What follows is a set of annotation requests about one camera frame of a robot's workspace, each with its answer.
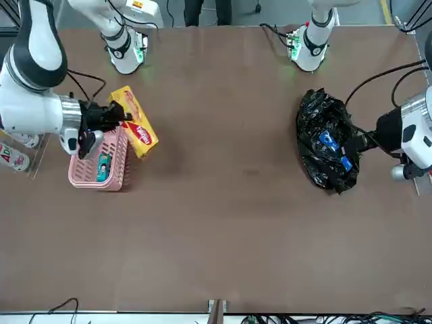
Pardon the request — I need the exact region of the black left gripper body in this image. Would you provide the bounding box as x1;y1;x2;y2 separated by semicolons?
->
375;107;404;153

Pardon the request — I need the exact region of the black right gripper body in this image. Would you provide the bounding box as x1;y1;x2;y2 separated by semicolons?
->
80;101;117;134

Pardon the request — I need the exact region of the yellow biscuit box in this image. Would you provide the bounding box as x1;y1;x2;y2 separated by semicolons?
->
107;85;160;159

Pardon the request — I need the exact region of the blue Oreo cookie box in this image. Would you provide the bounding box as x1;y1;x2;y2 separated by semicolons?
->
318;130;353;170

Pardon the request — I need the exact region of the pink plastic basket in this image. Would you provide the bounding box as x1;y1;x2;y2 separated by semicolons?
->
67;124;131;192

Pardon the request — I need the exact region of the black plastic bag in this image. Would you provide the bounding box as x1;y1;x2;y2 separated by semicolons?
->
296;88;364;195

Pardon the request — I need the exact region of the teal snack packet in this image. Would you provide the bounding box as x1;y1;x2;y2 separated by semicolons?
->
96;152;113;184

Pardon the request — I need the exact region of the clear acrylic bottle rack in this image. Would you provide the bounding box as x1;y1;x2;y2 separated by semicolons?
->
0;130;52;180

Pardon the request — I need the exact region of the pink capped white bottle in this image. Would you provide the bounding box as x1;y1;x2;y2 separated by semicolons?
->
0;140;32;173
5;132;41;149

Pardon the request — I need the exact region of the white control box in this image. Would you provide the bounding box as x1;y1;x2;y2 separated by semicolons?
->
124;0;165;30

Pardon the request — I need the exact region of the person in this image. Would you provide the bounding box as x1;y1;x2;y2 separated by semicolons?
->
183;0;234;28

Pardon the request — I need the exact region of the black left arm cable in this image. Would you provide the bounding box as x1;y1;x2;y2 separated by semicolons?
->
344;59;432;109

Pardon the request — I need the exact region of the aluminium frame post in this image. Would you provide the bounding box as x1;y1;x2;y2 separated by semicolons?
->
207;298;228;324

